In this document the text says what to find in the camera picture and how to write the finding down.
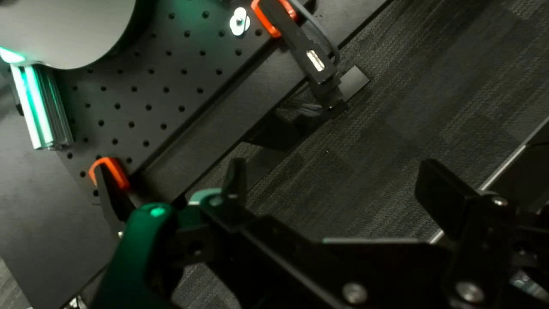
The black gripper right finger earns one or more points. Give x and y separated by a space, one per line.
468 220

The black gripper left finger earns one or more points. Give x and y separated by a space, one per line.
226 205

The robot base cylinder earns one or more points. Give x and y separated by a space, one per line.
61 33

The orange black clamp lower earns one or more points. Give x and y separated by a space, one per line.
113 191

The orange black clamp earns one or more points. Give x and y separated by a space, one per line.
113 191
307 43

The orange black clamp upper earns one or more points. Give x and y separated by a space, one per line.
307 43

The green clamp handle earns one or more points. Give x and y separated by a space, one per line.
127 282

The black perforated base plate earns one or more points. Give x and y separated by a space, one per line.
200 79

